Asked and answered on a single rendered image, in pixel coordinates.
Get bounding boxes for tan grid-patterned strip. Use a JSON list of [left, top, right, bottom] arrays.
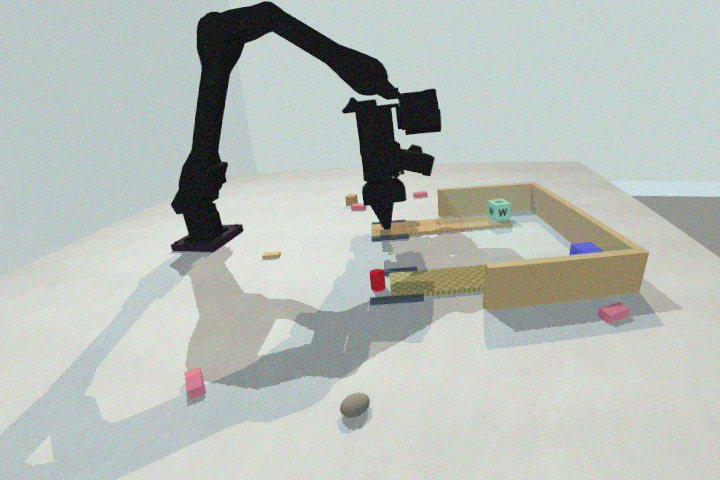
[[371, 217, 465, 236]]

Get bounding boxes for red cylinder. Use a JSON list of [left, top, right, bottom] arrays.
[[370, 269, 386, 292]]

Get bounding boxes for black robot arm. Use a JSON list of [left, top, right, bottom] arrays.
[[171, 1, 441, 243]]

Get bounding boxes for tan checkered flat strip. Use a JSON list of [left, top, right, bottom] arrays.
[[389, 265, 485, 296]]

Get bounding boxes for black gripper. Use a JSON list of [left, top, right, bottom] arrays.
[[359, 136, 407, 230]]

